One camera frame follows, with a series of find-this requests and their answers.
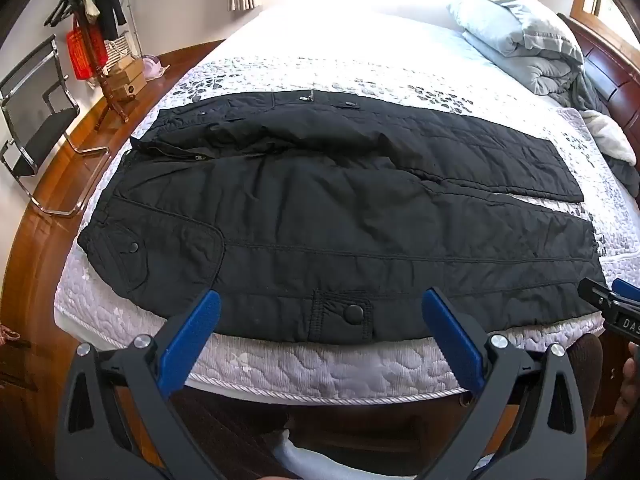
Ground small cardboard box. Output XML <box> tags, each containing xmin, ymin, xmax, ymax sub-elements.
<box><xmin>107</xmin><ymin>55</ymin><xmax>139</xmax><ymax>79</ymax></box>

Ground black clothes hangers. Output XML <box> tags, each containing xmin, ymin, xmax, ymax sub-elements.
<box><xmin>44</xmin><ymin>0</ymin><xmax>83</xmax><ymax>29</ymax></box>

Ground wooden coat rack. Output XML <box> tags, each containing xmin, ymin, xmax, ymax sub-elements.
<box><xmin>70</xmin><ymin>0</ymin><xmax>132</xmax><ymax>123</ymax></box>

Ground white bed sheet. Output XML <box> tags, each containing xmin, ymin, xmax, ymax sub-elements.
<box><xmin>190</xmin><ymin>0</ymin><xmax>531</xmax><ymax>93</ymax></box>

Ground person's right hand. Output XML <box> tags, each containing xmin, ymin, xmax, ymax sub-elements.
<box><xmin>621</xmin><ymin>344</ymin><xmax>640</xmax><ymax>408</ymax></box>

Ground white wire basket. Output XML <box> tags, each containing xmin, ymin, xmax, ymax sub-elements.
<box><xmin>103</xmin><ymin>30</ymin><xmax>139</xmax><ymax>61</ymax></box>

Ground folded light grey duvet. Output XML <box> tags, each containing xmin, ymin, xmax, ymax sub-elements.
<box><xmin>446</xmin><ymin>0</ymin><xmax>586</xmax><ymax>97</ymax></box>

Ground floral quilted bedspread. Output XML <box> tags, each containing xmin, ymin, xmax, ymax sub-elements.
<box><xmin>52</xmin><ymin>52</ymin><xmax>640</xmax><ymax>406</ymax></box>

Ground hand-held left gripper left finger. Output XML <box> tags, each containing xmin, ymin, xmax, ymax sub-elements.
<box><xmin>54</xmin><ymin>289</ymin><xmax>236</xmax><ymax>480</ymax></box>

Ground white fleece cloth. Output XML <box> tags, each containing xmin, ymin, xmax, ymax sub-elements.
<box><xmin>580</xmin><ymin>110</ymin><xmax>638</xmax><ymax>166</ymax></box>

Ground dark grey blanket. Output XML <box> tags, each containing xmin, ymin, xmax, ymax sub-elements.
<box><xmin>547</xmin><ymin>72</ymin><xmax>640</xmax><ymax>198</ymax></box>

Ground black chrome cantilever chair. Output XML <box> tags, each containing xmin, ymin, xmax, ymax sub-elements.
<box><xmin>0</xmin><ymin>35</ymin><xmax>111</xmax><ymax>218</ymax></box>

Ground wooden bed headboard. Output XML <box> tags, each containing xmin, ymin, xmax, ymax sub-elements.
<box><xmin>557</xmin><ymin>12</ymin><xmax>640</xmax><ymax>146</ymax></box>

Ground red mesh bag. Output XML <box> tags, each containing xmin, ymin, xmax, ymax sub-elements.
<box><xmin>66</xmin><ymin>27</ymin><xmax>109</xmax><ymax>81</ymax></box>

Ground person's white sock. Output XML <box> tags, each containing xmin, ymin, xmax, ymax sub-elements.
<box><xmin>272</xmin><ymin>429</ymin><xmax>351</xmax><ymax>480</ymax></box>

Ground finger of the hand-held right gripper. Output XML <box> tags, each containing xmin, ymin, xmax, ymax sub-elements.
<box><xmin>612</xmin><ymin>277</ymin><xmax>640</xmax><ymax>306</ymax></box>
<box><xmin>577</xmin><ymin>280</ymin><xmax>623</xmax><ymax>311</ymax></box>

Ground black quilted jacket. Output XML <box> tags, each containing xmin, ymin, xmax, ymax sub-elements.
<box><xmin>77</xmin><ymin>91</ymin><xmax>608</xmax><ymax>346</ymax></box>

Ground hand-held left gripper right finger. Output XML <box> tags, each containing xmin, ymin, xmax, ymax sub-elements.
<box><xmin>407</xmin><ymin>287</ymin><xmax>587</xmax><ymax>480</ymax></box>

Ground large cardboard box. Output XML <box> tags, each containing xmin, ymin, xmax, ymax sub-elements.
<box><xmin>107</xmin><ymin>72</ymin><xmax>148</xmax><ymax>104</ymax></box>

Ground pink cap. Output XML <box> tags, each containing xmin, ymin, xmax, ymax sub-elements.
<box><xmin>142</xmin><ymin>56</ymin><xmax>169</xmax><ymax>80</ymax></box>

